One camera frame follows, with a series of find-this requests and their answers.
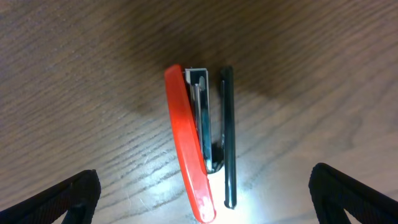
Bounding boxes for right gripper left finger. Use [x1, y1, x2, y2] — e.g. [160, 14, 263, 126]
[1, 170, 101, 224]

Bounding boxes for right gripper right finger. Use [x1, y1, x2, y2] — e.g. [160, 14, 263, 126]
[308, 162, 397, 223]

